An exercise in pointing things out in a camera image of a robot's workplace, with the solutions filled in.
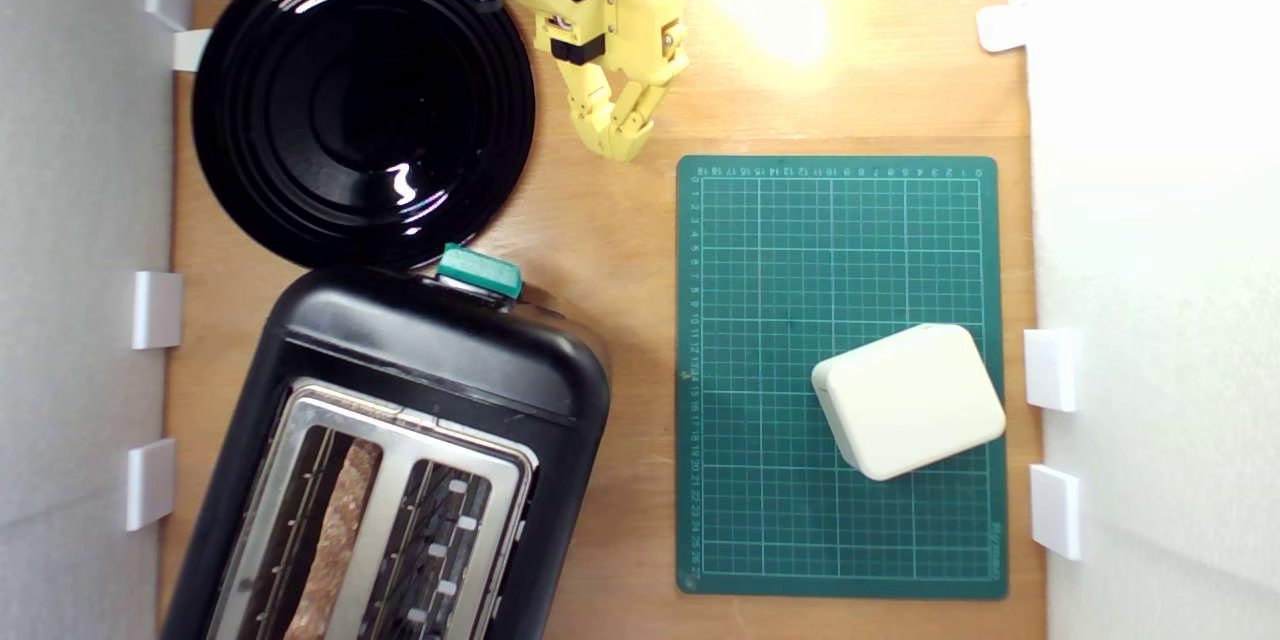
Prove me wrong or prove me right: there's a green toaster lever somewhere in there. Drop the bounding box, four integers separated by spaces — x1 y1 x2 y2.
437 243 524 301

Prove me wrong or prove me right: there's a black two-slot toaster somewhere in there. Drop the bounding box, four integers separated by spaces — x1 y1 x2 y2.
160 265 613 640

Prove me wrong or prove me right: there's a green cutting mat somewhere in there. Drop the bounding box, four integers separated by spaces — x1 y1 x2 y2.
676 155 1009 601

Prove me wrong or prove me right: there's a black round plate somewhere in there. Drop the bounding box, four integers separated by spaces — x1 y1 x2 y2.
192 0 537 271

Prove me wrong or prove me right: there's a white rounded block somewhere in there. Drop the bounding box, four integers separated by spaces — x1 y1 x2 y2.
811 323 1007 482

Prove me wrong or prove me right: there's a brown bread slice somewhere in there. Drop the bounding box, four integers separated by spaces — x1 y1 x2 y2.
283 440 383 640

